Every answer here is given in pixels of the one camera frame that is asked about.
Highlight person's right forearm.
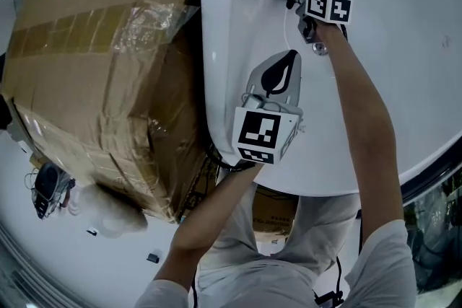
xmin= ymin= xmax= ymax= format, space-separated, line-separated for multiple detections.
xmin=315 ymin=23 xmax=404 ymax=246

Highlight dark-framed window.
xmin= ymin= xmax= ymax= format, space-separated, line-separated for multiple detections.
xmin=398 ymin=151 xmax=462 ymax=296

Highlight small printed cardboard box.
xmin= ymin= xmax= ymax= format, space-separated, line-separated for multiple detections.
xmin=252 ymin=190 xmax=301 ymax=234

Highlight person's beige trousers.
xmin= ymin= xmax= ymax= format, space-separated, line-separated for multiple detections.
xmin=198 ymin=183 xmax=362 ymax=278

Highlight person's left forearm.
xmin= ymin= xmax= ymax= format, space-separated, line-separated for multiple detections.
xmin=153 ymin=160 xmax=266 ymax=284

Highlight right hand-held gripper cable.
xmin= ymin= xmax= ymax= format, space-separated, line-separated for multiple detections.
xmin=356 ymin=208 xmax=364 ymax=255

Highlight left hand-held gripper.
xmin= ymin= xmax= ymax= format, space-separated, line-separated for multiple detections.
xmin=232 ymin=49 xmax=304 ymax=165

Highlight black harness strap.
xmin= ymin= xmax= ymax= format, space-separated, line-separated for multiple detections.
xmin=313 ymin=255 xmax=344 ymax=308

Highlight hand-held gripper cable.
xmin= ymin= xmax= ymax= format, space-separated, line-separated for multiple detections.
xmin=207 ymin=142 xmax=261 ymax=172
xmin=356 ymin=208 xmax=364 ymax=255

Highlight left hand-held gripper cable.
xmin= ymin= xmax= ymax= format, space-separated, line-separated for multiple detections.
xmin=207 ymin=142 xmax=261 ymax=172

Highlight black headset rig with cables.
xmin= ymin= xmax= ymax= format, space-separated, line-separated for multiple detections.
xmin=24 ymin=161 xmax=77 ymax=220

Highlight white bathtub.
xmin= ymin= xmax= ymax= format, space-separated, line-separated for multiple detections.
xmin=199 ymin=0 xmax=462 ymax=198

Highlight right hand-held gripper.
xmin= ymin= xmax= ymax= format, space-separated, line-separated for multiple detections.
xmin=287 ymin=0 xmax=352 ymax=45

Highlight grey metal bracket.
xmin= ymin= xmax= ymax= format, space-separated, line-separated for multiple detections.
xmin=5 ymin=97 xmax=35 ymax=156

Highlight large cardboard box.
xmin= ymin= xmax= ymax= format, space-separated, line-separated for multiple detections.
xmin=0 ymin=0 xmax=217 ymax=224

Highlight person's white t-shirt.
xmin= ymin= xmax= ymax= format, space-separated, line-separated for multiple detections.
xmin=135 ymin=218 xmax=418 ymax=308

